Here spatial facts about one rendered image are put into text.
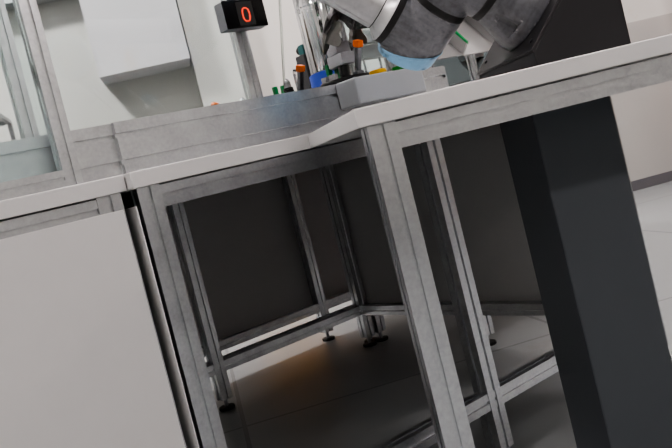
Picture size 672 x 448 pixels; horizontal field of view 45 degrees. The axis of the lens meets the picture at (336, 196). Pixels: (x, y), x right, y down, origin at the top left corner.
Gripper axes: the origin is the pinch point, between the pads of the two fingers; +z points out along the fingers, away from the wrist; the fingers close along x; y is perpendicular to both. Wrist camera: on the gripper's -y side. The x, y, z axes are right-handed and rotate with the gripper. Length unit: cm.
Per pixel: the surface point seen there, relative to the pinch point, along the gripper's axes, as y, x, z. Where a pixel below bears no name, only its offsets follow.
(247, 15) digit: -14.7, -18.6, -3.6
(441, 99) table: 71, -45, -32
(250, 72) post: -9.4, -18.7, 9.6
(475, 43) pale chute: 9.6, 43.0, -1.0
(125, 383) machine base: 56, -84, 25
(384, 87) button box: 28.9, -10.9, -6.0
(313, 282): -54, 73, 156
